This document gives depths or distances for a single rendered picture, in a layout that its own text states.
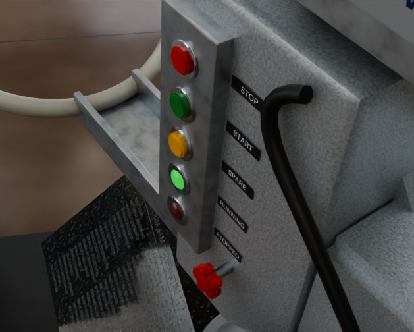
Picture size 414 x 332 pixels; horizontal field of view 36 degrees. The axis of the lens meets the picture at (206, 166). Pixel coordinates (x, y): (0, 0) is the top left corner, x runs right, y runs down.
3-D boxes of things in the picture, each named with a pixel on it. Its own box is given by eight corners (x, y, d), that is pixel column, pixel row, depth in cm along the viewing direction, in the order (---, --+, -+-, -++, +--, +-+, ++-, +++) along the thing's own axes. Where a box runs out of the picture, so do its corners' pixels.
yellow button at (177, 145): (190, 159, 63) (191, 140, 61) (181, 163, 62) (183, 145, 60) (175, 143, 64) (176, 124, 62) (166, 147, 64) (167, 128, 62)
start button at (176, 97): (193, 121, 59) (194, 99, 57) (183, 125, 59) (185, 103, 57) (177, 105, 60) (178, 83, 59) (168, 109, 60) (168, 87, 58)
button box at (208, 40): (217, 245, 72) (244, 33, 51) (197, 256, 71) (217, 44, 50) (176, 199, 76) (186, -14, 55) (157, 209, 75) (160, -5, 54)
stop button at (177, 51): (196, 78, 55) (197, 53, 54) (185, 82, 55) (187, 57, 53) (178, 61, 57) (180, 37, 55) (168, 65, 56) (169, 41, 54)
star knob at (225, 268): (242, 286, 70) (246, 265, 67) (210, 305, 68) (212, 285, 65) (221, 261, 72) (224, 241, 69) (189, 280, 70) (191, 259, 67)
